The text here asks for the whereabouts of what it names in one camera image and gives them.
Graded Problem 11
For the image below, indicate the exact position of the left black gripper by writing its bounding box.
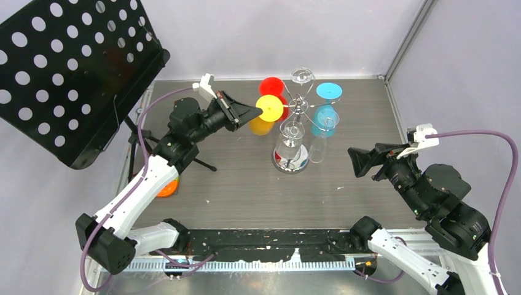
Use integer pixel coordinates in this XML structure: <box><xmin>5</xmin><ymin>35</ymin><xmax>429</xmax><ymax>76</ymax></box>
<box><xmin>190</xmin><ymin>91</ymin><xmax>263</xmax><ymax>144</ymax></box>

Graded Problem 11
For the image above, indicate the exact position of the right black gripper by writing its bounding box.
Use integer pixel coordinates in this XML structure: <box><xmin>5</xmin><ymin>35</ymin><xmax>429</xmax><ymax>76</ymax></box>
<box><xmin>345</xmin><ymin>140</ymin><xmax>428</xmax><ymax>215</ymax></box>

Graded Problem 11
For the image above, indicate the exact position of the yellow wine glass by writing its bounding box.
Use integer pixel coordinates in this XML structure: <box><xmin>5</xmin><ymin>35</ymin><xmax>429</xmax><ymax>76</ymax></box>
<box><xmin>249</xmin><ymin>95</ymin><xmax>284</xmax><ymax>136</ymax></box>

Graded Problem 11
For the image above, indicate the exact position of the chrome wine glass rack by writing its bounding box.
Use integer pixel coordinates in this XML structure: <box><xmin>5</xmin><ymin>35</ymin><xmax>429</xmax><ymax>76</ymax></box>
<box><xmin>270</xmin><ymin>76</ymin><xmax>343</xmax><ymax>175</ymax></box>

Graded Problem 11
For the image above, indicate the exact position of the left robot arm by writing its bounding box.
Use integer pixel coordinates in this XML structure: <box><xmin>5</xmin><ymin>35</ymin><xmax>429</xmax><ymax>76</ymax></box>
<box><xmin>75</xmin><ymin>91</ymin><xmax>262</xmax><ymax>275</ymax></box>

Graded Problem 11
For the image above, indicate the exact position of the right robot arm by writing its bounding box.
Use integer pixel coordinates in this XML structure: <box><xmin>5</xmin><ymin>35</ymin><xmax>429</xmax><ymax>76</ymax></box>
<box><xmin>348</xmin><ymin>143</ymin><xmax>506</xmax><ymax>294</ymax></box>

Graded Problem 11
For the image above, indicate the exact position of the red wine glass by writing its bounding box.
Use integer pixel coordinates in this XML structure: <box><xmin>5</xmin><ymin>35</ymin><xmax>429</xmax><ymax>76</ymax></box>
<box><xmin>259</xmin><ymin>77</ymin><xmax>288</xmax><ymax>121</ymax></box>

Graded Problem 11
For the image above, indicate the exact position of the clear wine glass right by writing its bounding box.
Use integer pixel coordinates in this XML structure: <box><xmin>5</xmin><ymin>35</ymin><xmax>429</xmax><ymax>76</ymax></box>
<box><xmin>309</xmin><ymin>108</ymin><xmax>340</xmax><ymax>163</ymax></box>

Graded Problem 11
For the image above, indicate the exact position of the clear wine glass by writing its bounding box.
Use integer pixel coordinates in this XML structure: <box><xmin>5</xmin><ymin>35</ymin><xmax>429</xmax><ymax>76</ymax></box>
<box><xmin>291</xmin><ymin>68</ymin><xmax>315</xmax><ymax>100</ymax></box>
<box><xmin>275</xmin><ymin>120</ymin><xmax>305</xmax><ymax>160</ymax></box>
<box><xmin>309</xmin><ymin>108</ymin><xmax>340</xmax><ymax>163</ymax></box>

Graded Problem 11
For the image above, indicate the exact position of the blue wine glass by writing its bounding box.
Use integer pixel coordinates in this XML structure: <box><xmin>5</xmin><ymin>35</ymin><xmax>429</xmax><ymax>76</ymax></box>
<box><xmin>311</xmin><ymin>82</ymin><xmax>343</xmax><ymax>138</ymax></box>

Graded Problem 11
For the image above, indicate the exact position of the clear wine glass front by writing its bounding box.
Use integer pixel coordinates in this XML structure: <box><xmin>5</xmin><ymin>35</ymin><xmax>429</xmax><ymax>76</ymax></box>
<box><xmin>275</xmin><ymin>120</ymin><xmax>305</xmax><ymax>160</ymax></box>

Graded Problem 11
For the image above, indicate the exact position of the clear wine glass back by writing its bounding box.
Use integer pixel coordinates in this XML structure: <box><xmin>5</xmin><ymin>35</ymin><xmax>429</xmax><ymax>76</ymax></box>
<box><xmin>291</xmin><ymin>68</ymin><xmax>315</xmax><ymax>100</ymax></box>

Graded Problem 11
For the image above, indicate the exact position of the orange letter toy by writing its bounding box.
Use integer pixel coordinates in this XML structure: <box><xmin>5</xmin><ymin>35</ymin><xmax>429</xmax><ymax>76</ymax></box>
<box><xmin>156</xmin><ymin>177</ymin><xmax>179</xmax><ymax>198</ymax></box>

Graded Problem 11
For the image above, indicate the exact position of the black perforated music stand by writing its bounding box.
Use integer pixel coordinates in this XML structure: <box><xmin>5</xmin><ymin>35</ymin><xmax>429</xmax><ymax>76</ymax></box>
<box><xmin>1</xmin><ymin>1</ymin><xmax>173</xmax><ymax>199</ymax></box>

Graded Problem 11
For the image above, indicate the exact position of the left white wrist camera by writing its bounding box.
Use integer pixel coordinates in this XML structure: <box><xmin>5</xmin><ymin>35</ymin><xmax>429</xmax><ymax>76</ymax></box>
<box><xmin>192</xmin><ymin>73</ymin><xmax>217</xmax><ymax>103</ymax></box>

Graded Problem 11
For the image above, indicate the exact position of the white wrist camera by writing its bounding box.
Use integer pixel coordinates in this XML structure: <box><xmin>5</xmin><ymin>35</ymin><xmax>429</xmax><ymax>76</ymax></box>
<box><xmin>192</xmin><ymin>73</ymin><xmax>217</xmax><ymax>103</ymax></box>
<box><xmin>397</xmin><ymin>123</ymin><xmax>439</xmax><ymax>159</ymax></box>

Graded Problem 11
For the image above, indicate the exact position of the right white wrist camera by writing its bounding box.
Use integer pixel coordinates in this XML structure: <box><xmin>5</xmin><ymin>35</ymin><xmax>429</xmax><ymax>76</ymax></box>
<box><xmin>397</xmin><ymin>123</ymin><xmax>439</xmax><ymax>159</ymax></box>

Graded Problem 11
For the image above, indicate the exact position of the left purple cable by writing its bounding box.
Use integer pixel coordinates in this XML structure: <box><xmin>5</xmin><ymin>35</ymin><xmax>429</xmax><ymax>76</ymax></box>
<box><xmin>79</xmin><ymin>87</ymin><xmax>214</xmax><ymax>293</ymax></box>

